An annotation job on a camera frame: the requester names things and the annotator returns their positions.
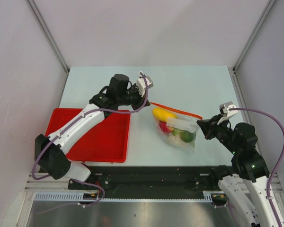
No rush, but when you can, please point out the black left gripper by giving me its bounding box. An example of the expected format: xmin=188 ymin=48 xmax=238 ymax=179
xmin=116 ymin=83 xmax=149 ymax=112

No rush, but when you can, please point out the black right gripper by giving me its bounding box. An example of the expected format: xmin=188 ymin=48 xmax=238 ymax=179
xmin=197 ymin=113 xmax=240 ymax=154

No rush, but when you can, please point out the yellow green fake fruit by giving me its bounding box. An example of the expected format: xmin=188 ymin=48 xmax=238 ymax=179
xmin=179 ymin=131 xmax=195 ymax=143

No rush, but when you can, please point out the clear zip top bag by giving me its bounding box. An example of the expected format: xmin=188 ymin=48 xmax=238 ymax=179
xmin=151 ymin=102 xmax=203 ymax=152

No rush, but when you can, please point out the white fake garlic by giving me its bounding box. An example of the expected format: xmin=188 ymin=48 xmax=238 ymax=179
xmin=168 ymin=134 xmax=186 ymax=148

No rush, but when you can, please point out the yellow fake mango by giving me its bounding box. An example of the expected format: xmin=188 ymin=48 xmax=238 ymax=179
xmin=152 ymin=107 xmax=177 ymax=122

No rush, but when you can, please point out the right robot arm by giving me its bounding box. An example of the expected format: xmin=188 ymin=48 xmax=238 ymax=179
xmin=197 ymin=114 xmax=284 ymax=227

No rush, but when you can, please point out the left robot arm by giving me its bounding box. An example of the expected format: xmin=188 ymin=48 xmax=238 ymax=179
xmin=31 ymin=72 xmax=153 ymax=189

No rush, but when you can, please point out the red fake tomato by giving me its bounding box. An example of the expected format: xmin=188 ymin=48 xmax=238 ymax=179
xmin=159 ymin=121 xmax=174 ymax=133

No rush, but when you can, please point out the red plastic tray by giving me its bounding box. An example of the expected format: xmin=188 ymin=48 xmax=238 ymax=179
xmin=45 ymin=107 xmax=130 ymax=164

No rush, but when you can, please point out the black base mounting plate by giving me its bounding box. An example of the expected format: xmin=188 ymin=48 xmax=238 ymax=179
xmin=68 ymin=166 xmax=220 ymax=195

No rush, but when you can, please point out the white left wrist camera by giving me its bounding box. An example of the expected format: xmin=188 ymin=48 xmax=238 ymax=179
xmin=136 ymin=71 xmax=153 ymax=96

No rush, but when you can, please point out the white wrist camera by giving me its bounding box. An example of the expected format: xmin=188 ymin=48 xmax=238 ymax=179
xmin=136 ymin=71 xmax=153 ymax=96
xmin=217 ymin=102 xmax=238 ymax=125

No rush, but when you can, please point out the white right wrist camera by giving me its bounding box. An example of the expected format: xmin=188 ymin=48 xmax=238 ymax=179
xmin=217 ymin=102 xmax=238 ymax=125

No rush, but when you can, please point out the white slotted cable duct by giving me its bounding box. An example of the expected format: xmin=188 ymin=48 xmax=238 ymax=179
xmin=34 ymin=192 xmax=213 ymax=203

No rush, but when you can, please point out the left aluminium frame post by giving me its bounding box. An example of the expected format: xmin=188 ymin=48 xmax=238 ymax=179
xmin=25 ymin=0 xmax=70 ymax=74

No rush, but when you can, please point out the aluminium frame post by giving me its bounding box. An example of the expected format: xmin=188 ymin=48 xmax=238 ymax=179
xmin=232 ymin=0 xmax=278 ymax=73
xmin=25 ymin=0 xmax=70 ymax=74

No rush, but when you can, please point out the right aluminium frame post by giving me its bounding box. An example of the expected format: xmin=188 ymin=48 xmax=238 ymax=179
xmin=232 ymin=0 xmax=278 ymax=73

